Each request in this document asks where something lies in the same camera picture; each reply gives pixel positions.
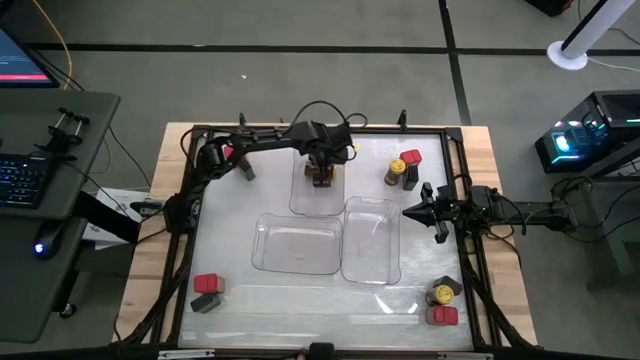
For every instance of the black computer tower with lights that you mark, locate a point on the black computer tower with lights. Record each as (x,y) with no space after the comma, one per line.
(615,110)

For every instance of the black frame clamp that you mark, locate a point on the black frame clamp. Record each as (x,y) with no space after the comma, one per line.
(402,119)
(242,120)

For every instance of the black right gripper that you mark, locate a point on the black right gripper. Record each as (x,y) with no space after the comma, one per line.
(442,210)

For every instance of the backlit black keyboard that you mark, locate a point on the backlit black keyboard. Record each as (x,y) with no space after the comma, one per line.
(20,180)

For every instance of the grey side desk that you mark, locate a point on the grey side desk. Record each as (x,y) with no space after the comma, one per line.
(30,280)

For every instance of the computer monitor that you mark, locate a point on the computer monitor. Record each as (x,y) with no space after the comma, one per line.
(20,60)

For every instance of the black desk caster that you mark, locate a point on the black desk caster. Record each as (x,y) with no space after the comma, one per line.
(67,310)

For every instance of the white pole with round base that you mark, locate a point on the white pole with round base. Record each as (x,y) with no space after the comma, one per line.
(580,45)

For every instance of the black computer mouse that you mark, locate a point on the black computer mouse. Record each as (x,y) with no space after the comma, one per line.
(50,240)

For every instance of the black box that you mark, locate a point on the black box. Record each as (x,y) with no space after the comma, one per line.
(550,6)

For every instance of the white cardboard box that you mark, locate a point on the white cardboard box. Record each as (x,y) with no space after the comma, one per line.
(117,197)

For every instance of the black table-level camera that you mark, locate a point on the black table-level camera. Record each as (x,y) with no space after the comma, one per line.
(321,351)

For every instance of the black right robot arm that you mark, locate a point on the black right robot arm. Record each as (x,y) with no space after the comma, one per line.
(520,212)

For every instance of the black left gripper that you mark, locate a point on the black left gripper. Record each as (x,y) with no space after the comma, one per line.
(330,142)

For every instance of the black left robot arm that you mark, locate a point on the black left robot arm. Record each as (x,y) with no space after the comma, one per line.
(260,140)

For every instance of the silver frame bracket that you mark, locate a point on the silver frame bracket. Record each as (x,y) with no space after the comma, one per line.
(465,356)
(185,354)

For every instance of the black clamp stand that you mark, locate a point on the black clamp stand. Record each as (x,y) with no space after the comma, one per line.
(62,135)

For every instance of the wide clear plastic bin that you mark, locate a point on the wide clear plastic bin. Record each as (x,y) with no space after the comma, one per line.
(300,250)

